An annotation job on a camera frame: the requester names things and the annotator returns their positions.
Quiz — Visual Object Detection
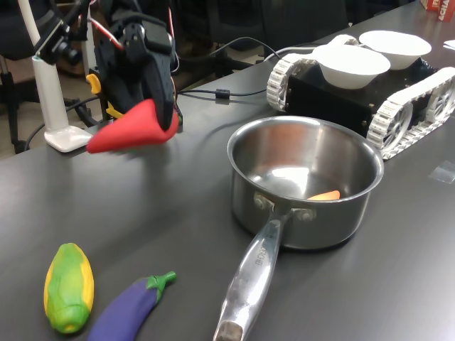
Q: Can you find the red toy chilli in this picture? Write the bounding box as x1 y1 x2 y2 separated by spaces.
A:
87 98 180 154

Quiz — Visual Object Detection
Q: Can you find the yellow green toy corn cob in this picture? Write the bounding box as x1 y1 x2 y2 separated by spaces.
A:
43 242 95 334

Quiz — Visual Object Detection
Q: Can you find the black clamp with yellow grips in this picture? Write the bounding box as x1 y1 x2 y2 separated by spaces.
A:
86 72 124 122

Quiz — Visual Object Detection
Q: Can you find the white upright beam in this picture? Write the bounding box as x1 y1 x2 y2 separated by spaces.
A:
80 0 96 76

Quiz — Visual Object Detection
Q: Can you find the brown wooden cabinet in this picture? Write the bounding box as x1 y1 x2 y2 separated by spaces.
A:
53 1 90 77

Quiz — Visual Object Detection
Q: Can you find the black office chair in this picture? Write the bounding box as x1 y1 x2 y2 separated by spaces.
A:
0 0 68 156
208 0 266 77
262 0 351 58

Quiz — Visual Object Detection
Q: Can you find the black vehicle with white tracks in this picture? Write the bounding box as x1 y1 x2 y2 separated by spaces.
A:
265 34 455 161

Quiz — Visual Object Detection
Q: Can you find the white bowl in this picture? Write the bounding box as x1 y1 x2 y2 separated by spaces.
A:
358 31 433 71
311 45 392 90

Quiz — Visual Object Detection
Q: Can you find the orange toy carrot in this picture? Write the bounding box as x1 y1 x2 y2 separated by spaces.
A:
307 190 341 202

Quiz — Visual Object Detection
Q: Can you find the purple toy aubergine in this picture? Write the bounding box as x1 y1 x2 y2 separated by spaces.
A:
87 271 178 341

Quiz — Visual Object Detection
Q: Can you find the clear tape patch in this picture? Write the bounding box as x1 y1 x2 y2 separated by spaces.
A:
428 161 455 184

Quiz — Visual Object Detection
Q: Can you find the long black cable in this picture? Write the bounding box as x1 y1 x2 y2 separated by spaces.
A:
173 36 285 104

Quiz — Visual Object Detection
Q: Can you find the white post with flat foot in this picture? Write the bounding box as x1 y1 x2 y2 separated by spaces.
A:
17 0 96 153

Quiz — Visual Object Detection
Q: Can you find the black gripper camera board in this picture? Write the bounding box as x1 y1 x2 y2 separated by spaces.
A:
33 17 81 67

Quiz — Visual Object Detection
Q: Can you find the thin grey cable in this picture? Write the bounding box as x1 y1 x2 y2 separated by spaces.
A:
273 44 319 62

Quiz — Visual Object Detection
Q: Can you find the steel pan with long handle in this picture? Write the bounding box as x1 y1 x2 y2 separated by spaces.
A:
212 115 385 341

